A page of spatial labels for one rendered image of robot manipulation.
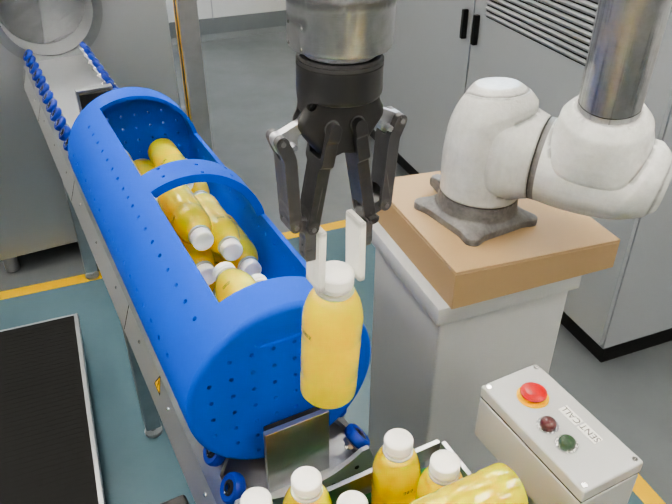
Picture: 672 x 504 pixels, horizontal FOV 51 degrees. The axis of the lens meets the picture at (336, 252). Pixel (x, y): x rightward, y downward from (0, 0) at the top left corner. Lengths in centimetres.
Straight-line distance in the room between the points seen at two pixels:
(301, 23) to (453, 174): 79
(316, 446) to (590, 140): 64
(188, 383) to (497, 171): 66
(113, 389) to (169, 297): 163
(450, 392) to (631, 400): 130
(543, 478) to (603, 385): 175
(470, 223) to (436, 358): 27
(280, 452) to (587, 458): 41
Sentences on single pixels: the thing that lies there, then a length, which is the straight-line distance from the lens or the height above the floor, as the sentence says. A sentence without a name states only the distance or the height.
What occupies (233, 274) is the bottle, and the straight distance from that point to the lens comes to 109.
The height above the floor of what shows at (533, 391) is 111.
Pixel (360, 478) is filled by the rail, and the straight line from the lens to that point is 105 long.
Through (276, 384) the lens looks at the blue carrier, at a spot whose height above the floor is 110.
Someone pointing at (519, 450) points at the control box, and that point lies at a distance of 100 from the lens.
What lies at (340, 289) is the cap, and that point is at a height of 138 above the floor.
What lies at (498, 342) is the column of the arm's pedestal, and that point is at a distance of 146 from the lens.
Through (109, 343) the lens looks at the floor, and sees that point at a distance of 284.
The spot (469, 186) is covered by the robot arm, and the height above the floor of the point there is 118.
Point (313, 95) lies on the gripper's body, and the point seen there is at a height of 159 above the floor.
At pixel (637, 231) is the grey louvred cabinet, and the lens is 246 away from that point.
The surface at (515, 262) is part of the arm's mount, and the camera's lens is 131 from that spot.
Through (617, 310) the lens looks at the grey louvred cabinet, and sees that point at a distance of 264.
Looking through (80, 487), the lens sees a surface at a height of 15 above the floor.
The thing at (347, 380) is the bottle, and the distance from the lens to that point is 79.
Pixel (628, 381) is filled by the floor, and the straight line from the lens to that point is 277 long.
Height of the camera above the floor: 181
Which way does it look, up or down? 34 degrees down
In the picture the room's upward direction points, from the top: straight up
